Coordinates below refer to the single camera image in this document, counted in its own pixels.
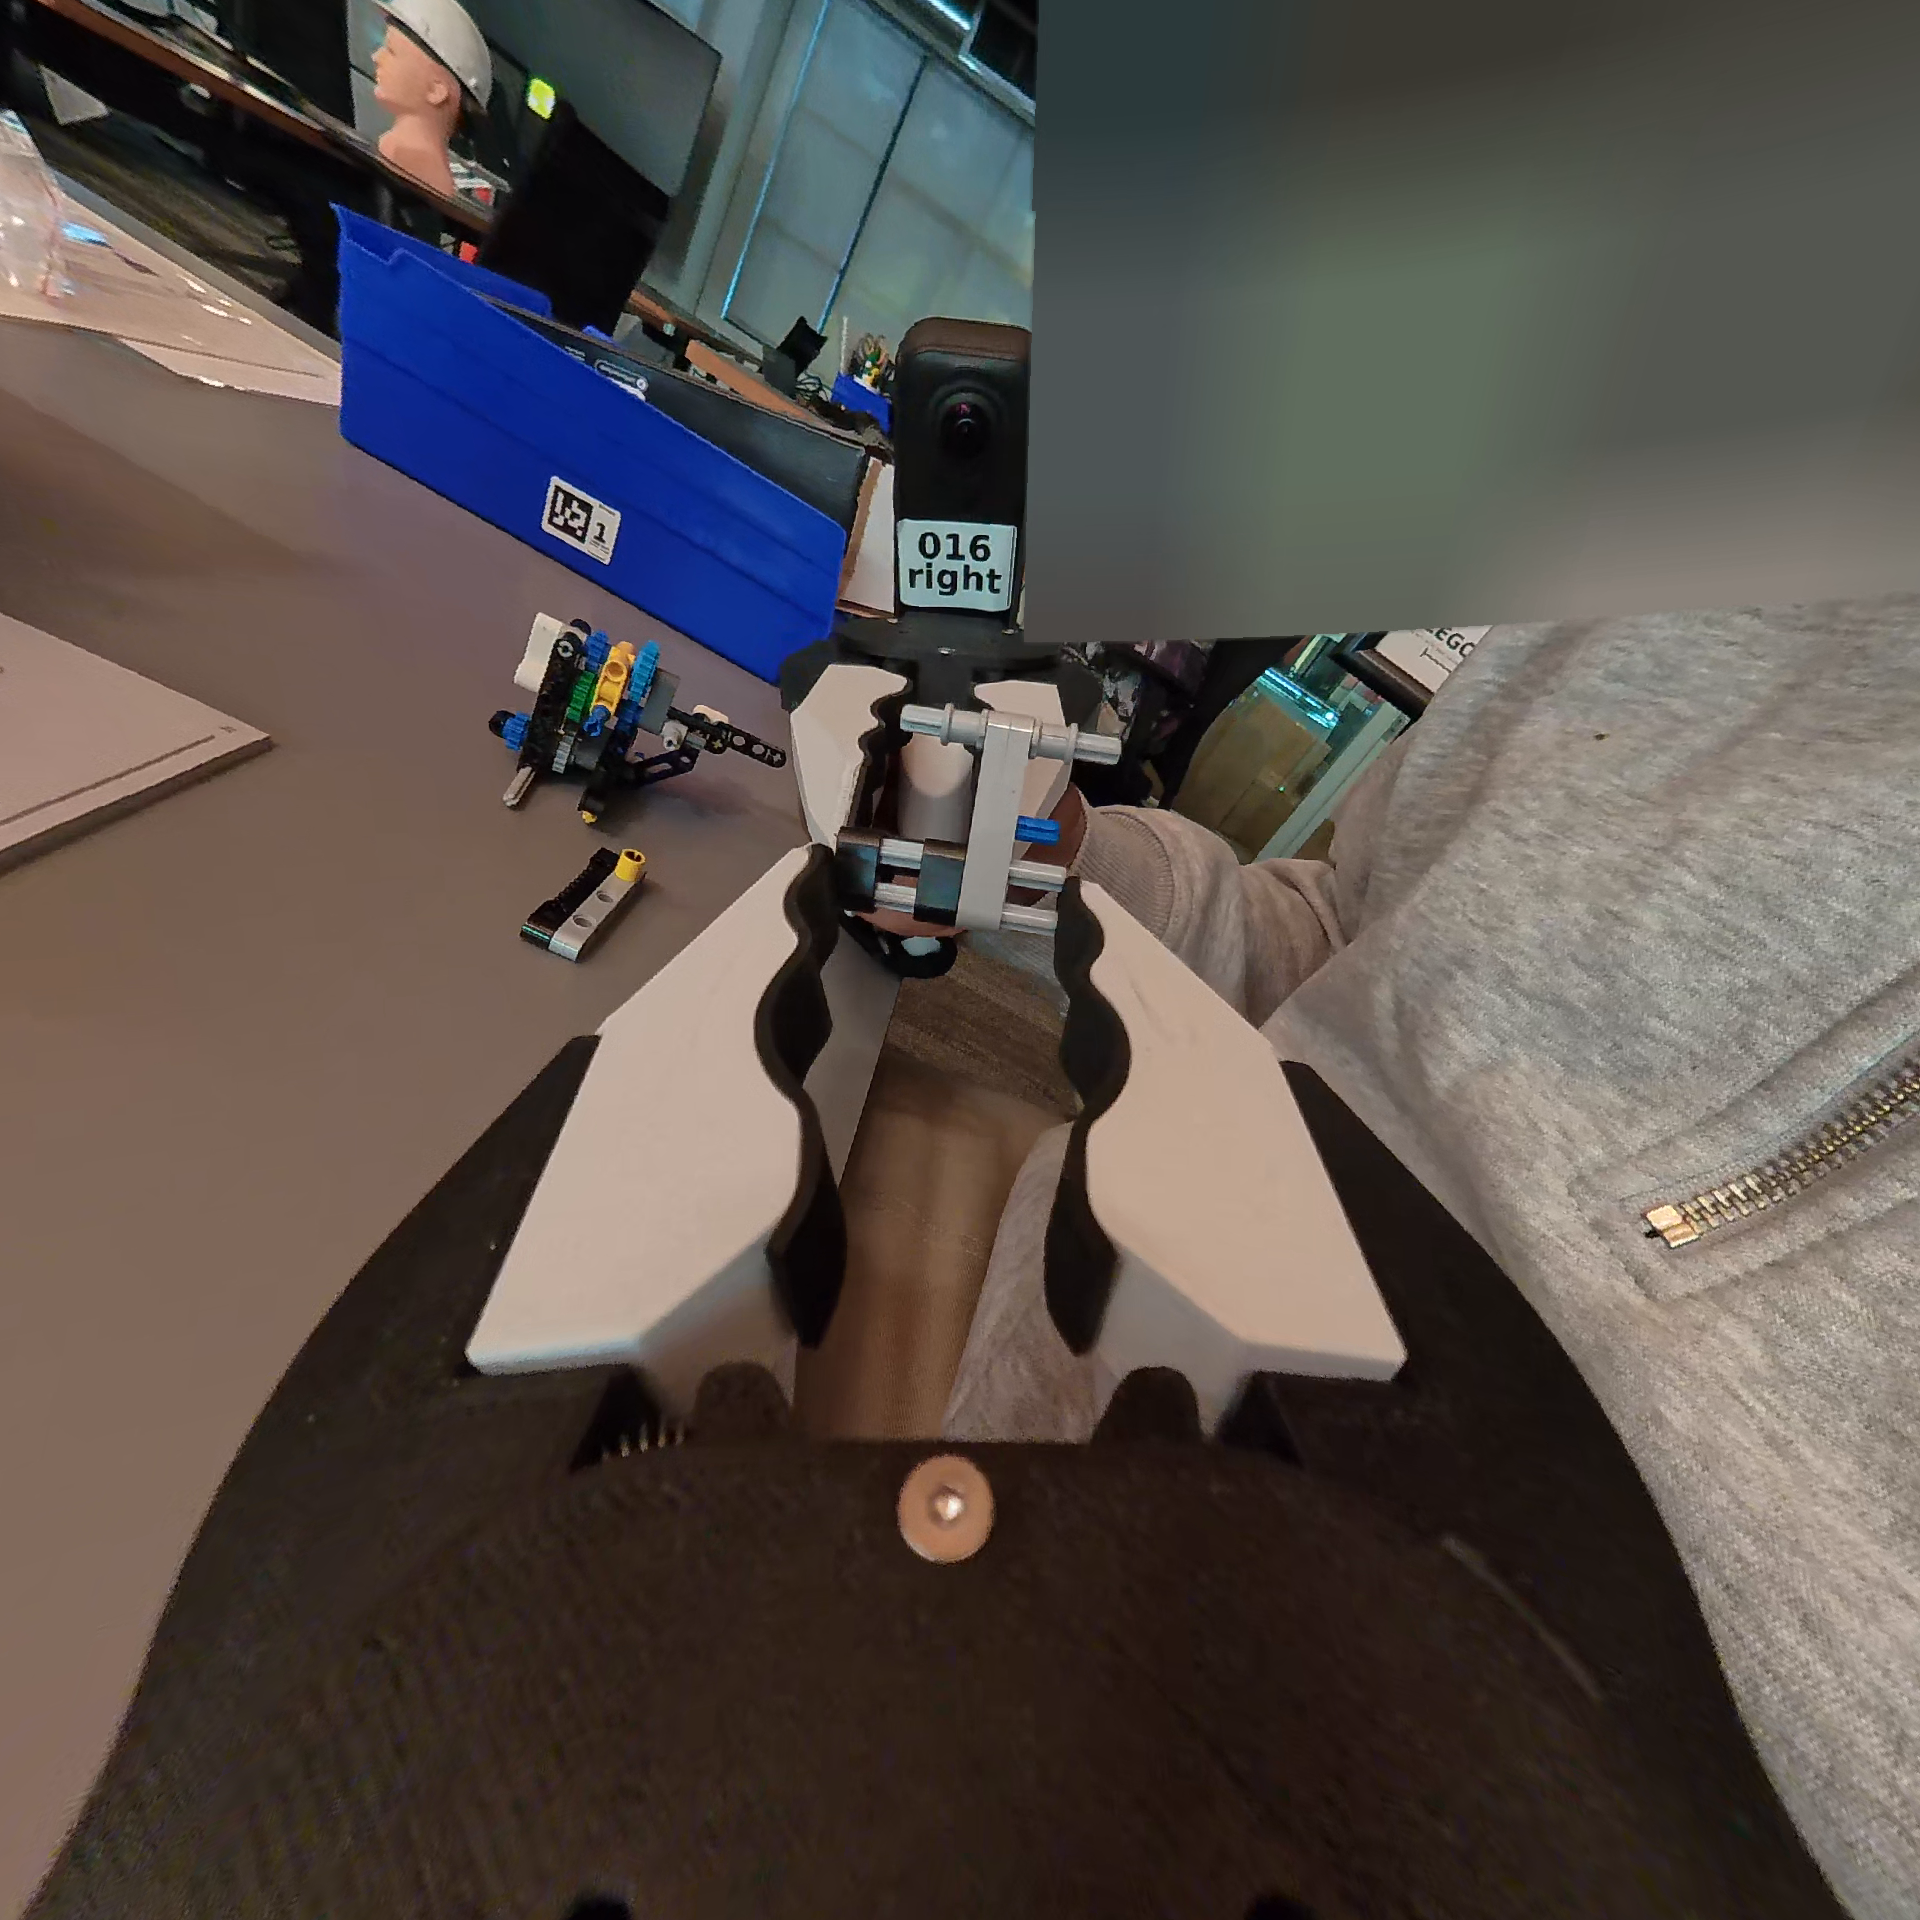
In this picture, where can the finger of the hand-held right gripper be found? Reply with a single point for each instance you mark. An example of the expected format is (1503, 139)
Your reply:
(831, 748)
(1052, 717)

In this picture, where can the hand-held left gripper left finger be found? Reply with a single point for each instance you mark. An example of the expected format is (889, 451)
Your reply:
(644, 1140)

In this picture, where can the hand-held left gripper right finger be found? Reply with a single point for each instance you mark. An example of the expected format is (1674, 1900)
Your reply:
(1230, 1198)

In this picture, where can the grey lego axle assembly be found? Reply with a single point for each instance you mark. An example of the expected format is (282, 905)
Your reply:
(995, 811)

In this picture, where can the person's right forearm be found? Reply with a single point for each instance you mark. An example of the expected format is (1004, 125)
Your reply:
(1198, 887)

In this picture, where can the black yellow lego beam piece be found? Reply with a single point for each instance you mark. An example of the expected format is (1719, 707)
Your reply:
(578, 914)

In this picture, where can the multicoloured lego gear model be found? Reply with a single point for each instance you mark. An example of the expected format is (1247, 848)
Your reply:
(601, 702)

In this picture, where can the person's right hand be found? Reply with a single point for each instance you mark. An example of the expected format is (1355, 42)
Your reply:
(1066, 835)

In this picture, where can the cardboard box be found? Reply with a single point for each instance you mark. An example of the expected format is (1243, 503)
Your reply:
(868, 555)

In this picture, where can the person's tan pants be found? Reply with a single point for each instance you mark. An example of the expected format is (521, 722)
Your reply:
(915, 1198)

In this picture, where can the black monitor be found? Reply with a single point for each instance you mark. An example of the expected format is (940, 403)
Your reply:
(627, 85)

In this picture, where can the blue plastic bin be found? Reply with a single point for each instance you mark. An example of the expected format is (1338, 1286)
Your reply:
(450, 392)

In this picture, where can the mannequin head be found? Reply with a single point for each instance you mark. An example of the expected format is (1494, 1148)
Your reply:
(414, 129)

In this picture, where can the white hard hat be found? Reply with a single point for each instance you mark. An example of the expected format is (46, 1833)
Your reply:
(450, 40)

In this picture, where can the white instruction sheet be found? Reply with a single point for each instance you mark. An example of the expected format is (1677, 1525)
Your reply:
(104, 737)

